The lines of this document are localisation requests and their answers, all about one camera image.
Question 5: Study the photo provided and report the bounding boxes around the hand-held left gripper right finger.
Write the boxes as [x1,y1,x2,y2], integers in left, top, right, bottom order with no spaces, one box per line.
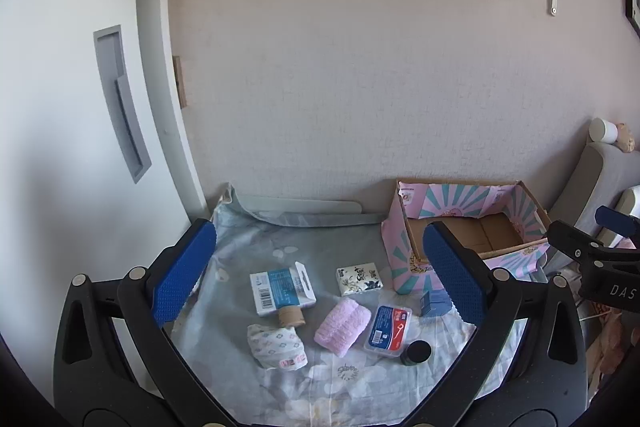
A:
[422,222,588,427]

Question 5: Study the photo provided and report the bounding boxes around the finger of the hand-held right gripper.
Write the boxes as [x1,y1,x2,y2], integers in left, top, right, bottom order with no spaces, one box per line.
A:
[546,220,608,264]
[595,205,640,253]

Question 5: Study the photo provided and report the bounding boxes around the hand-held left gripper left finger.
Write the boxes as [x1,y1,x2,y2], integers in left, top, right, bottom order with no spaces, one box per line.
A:
[52,218,236,427]

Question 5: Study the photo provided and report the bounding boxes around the small blue box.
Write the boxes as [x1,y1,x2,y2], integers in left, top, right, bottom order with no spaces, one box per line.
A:
[419,289,453,319]

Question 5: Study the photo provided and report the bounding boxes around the pink printed cardboard box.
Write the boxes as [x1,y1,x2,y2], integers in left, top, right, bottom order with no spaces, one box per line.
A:
[381,178,552,295]

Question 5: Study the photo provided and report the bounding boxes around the black lidded jar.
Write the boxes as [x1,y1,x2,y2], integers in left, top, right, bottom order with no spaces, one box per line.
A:
[400,340,432,366]

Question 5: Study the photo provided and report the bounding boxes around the clear box blue red label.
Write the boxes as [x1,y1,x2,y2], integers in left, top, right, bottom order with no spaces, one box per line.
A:
[363,304,412,359]

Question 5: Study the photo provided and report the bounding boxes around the white blue carded packet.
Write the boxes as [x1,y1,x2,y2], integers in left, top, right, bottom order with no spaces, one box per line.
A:
[249,262,317,318]

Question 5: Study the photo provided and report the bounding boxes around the white patterned soft pack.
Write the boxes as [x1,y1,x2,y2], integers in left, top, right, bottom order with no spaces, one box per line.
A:
[246,323,307,370]

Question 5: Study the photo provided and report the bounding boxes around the pink fluffy towel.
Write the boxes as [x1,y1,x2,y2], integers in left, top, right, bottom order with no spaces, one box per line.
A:
[313,298,372,352]

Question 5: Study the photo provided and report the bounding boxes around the pink floral blanket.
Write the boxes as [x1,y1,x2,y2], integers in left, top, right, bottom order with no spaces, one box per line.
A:
[582,307,632,388]

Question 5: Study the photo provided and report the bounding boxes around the grey floral bedsheet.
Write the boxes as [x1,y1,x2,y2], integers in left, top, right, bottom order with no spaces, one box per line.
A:
[170,182,526,427]

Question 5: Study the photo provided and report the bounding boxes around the beige plush toy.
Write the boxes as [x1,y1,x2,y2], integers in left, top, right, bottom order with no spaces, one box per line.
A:
[616,123,636,152]

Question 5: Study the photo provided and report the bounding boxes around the white cylinder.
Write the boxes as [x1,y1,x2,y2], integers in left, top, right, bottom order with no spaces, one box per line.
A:
[588,118,621,144]

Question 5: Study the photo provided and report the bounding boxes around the white floral tissue packet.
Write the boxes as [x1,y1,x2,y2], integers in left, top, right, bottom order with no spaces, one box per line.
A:
[335,262,383,297]

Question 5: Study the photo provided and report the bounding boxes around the tan tape roll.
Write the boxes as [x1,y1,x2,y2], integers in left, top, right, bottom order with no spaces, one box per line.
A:
[276,306,306,329]

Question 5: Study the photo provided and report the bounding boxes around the grey bed board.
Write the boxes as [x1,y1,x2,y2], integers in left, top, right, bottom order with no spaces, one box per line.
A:
[235,197,386,226]

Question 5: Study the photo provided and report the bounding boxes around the small wooden strip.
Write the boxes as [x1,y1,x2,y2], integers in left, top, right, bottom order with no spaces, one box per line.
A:
[172,55,188,108]

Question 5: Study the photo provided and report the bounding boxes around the white door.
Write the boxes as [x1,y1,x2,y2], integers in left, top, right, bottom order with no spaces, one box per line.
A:
[0,0,196,358]

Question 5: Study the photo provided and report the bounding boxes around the grey recessed door handle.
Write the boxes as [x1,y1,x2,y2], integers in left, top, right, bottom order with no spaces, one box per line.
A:
[93,25,152,184]

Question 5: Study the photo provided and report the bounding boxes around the white door frame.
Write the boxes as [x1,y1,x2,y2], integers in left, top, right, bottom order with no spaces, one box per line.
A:
[135,0,213,228]

